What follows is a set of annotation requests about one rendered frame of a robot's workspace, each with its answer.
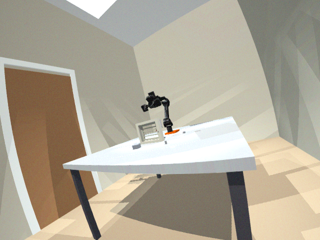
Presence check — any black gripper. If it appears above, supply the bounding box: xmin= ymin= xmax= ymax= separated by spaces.
xmin=141 ymin=98 xmax=162 ymax=112

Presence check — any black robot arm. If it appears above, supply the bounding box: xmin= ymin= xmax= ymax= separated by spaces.
xmin=146 ymin=91 xmax=174 ymax=133

